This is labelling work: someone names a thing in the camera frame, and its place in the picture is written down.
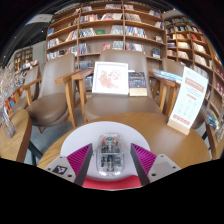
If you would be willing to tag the round wooden side table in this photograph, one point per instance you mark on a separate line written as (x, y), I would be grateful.
(216, 146)
(13, 140)

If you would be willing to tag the white mouse pad, red rest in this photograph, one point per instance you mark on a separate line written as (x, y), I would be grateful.
(83, 135)

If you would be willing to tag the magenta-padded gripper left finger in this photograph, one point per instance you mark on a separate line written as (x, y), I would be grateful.
(78, 160)

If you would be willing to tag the stack of books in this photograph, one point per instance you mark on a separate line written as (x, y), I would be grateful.
(210, 116)

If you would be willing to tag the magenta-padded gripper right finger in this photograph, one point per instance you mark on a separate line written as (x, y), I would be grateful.
(145, 158)

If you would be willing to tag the dark blue book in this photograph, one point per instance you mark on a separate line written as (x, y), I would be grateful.
(137, 81)

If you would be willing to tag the white ceiling panel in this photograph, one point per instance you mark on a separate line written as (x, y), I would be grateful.
(39, 19)

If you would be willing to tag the white framed flower picture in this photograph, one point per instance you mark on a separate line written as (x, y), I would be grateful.
(110, 78)

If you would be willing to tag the transparent computer mouse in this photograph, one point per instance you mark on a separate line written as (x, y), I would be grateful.
(110, 156)

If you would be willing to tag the white red sign stand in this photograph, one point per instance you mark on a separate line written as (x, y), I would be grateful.
(188, 100)

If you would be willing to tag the brown armchair holding picture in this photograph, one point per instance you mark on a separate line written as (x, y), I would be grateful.
(116, 105)

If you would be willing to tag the brown wooden-armed armchair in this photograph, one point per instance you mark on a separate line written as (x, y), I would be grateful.
(31, 76)
(173, 66)
(53, 86)

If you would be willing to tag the wide wooden bookshelf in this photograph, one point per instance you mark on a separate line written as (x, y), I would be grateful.
(106, 30)

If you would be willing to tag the distant wooden bookshelf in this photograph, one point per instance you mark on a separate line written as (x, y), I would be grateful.
(23, 58)

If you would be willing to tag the curved wooden bookshelf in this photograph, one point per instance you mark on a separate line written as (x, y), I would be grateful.
(193, 46)

